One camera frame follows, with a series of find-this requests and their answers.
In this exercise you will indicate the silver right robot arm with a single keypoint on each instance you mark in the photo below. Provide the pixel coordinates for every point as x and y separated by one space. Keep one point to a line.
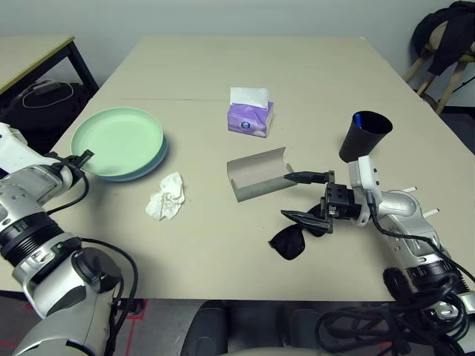
404 207

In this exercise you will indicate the dark grey robot torso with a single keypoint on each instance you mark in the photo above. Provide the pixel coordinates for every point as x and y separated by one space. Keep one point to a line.
208 326

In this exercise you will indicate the beige stool cushion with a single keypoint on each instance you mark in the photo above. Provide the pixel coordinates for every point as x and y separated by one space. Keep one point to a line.
438 35

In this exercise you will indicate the blue pen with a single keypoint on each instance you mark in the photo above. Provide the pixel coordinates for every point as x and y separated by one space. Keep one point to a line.
358 120

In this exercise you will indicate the green plastic plate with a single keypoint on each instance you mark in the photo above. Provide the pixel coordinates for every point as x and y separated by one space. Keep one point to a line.
118 141

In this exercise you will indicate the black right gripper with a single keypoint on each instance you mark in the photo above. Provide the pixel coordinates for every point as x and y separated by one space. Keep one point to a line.
343 202

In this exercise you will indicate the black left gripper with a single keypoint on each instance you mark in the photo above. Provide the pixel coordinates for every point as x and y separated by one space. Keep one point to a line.
72 167

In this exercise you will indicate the black paper cup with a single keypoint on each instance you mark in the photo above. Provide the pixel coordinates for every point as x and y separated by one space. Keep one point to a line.
360 144

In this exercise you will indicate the blue plastic plate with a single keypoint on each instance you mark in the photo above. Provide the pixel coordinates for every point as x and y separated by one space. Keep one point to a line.
156 165

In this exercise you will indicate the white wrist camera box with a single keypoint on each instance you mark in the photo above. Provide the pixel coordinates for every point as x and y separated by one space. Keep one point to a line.
11 148
365 174

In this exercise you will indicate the grey glasses case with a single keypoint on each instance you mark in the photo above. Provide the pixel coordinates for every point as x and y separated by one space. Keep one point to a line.
256 174

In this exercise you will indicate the grey power adapter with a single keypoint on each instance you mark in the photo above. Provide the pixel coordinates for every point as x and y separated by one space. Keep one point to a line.
44 86

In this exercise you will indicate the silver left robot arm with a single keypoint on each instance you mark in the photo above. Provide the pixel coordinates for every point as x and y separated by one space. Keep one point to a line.
48 293

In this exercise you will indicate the white tissue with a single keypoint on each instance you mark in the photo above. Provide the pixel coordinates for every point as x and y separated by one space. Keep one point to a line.
167 200

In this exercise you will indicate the purple tissue pack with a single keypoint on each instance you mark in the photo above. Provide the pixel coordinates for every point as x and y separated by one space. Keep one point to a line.
248 120

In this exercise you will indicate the black sunglasses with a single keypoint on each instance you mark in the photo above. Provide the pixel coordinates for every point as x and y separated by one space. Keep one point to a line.
289 243

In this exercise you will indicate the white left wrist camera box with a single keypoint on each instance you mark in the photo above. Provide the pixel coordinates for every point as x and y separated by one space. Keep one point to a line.
11 148

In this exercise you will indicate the beige side table black legs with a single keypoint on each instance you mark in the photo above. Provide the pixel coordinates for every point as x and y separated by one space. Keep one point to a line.
26 55

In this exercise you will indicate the wooden chair with jacket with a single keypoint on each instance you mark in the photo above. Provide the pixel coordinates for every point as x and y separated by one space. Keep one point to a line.
456 26

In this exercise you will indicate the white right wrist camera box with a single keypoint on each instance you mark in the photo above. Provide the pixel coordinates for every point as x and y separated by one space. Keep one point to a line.
365 174

